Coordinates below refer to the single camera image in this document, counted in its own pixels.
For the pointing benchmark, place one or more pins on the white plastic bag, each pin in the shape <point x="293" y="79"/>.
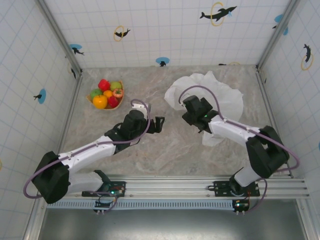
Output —
<point x="225" y="95"/>

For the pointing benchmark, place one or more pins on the yellow orange apple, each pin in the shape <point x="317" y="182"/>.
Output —
<point x="100" y="102"/>

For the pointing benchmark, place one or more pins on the bright green apple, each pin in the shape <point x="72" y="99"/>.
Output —
<point x="95" y="93"/>

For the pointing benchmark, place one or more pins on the red apple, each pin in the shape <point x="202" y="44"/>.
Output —
<point x="113" y="101"/>
<point x="104" y="85"/>

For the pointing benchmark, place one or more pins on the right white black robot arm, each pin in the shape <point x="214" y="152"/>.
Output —
<point x="232" y="128"/>

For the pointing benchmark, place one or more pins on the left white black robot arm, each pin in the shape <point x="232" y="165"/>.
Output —
<point x="85" y="156"/>

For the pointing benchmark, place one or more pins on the orange persimmon with green stem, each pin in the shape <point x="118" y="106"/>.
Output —
<point x="118" y="93"/>

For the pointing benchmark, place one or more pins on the small orange mandarin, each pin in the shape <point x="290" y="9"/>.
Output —
<point x="108" y="93"/>

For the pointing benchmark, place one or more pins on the pale green apple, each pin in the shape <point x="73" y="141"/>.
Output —
<point x="116" y="85"/>

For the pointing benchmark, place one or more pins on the wooden fruit basket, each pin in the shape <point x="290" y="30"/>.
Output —
<point x="88" y="98"/>

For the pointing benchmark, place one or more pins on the blue circle dolphin sticker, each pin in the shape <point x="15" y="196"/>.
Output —
<point x="76" y="49"/>
<point x="162" y="61"/>
<point x="41" y="96"/>
<point x="279" y="18"/>

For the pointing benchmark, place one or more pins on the small black electronics board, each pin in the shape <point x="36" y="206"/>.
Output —
<point x="241" y="205"/>
<point x="105" y="203"/>

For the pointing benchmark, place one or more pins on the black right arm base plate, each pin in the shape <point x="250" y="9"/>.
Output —
<point x="220" y="186"/>

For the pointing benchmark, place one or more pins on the aluminium mounting rail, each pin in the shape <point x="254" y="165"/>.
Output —
<point x="170" y="186"/>

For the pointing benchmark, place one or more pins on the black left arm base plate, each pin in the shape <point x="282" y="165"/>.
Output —
<point x="122" y="183"/>

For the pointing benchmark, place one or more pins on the aluminium table side rail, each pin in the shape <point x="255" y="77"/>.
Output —
<point x="72" y="105"/>
<point x="268" y="105"/>

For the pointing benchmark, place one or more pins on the aluminium corner post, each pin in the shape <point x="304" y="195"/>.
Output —
<point x="60" y="37"/>
<point x="277" y="35"/>

